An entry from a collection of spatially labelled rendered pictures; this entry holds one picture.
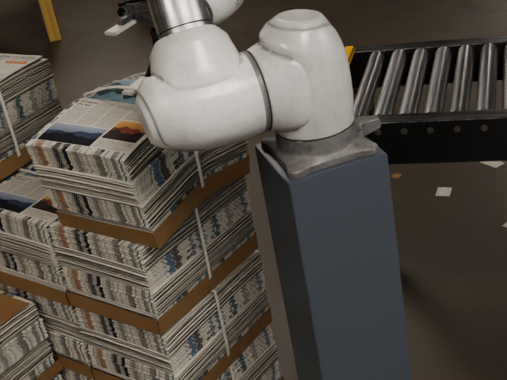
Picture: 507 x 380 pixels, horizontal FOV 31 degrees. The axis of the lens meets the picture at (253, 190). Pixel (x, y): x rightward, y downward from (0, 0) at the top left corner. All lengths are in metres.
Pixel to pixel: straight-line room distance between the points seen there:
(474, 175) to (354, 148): 1.99
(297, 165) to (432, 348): 1.25
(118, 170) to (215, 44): 0.35
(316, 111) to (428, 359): 1.29
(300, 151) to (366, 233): 0.22
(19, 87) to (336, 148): 0.97
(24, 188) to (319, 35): 0.96
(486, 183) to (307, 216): 1.97
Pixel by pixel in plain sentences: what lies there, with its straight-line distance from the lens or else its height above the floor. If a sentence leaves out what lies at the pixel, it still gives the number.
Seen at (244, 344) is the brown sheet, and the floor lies 0.39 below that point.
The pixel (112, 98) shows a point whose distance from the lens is 2.01.
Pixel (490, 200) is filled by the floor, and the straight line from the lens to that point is 3.52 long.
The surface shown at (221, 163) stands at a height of 0.90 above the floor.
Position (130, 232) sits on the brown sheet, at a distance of 1.91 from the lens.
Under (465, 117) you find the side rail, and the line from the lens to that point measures 2.30.
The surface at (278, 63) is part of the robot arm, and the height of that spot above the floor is 1.22.
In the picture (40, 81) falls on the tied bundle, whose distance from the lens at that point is 2.42.
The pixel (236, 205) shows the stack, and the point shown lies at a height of 0.75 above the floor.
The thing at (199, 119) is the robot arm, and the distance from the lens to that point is 1.59.
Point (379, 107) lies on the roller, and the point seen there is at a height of 0.80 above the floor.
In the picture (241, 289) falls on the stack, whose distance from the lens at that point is 2.23.
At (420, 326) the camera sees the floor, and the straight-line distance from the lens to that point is 2.91.
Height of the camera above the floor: 1.79
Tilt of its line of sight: 28 degrees down
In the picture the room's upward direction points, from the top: 11 degrees counter-clockwise
